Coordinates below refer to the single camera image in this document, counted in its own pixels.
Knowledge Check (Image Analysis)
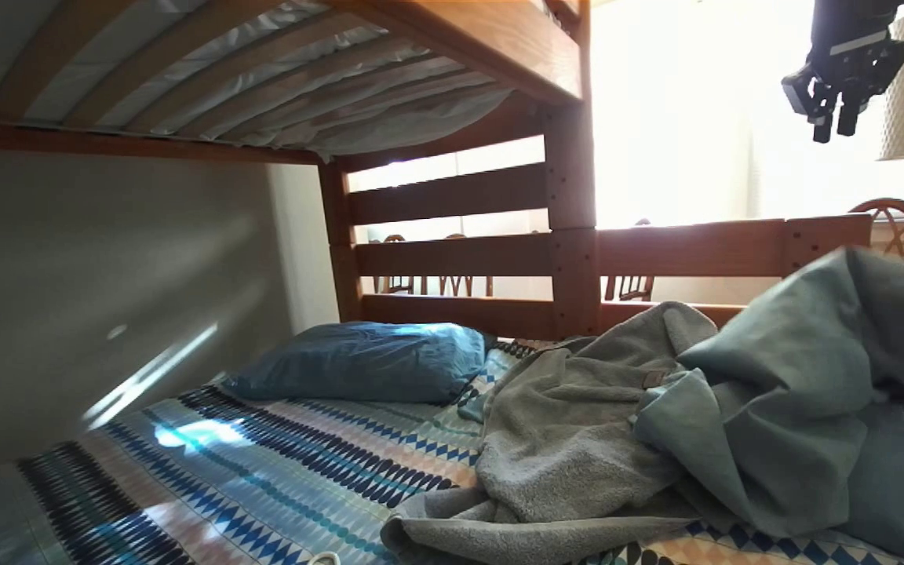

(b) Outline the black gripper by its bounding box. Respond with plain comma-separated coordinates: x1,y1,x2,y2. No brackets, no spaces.
782,0,904,145

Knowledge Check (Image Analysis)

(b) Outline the light blue pillowcase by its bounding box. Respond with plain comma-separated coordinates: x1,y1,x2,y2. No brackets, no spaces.
637,249,904,559

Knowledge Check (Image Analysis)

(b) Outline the grey towel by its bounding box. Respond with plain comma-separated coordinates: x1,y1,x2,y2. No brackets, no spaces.
380,301,717,565

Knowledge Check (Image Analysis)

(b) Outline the striped upper bunk mattress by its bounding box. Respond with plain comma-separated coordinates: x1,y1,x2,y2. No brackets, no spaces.
0,0,510,156

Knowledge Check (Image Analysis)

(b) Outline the blue pillow at headboard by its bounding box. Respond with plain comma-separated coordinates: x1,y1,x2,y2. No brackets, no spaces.
223,320,485,400

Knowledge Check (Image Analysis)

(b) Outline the striped patterned bedspread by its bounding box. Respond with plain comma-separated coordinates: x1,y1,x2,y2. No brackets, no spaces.
0,349,904,565

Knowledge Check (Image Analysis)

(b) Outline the wooden bunk bed frame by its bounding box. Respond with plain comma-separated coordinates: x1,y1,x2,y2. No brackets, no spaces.
0,0,870,338

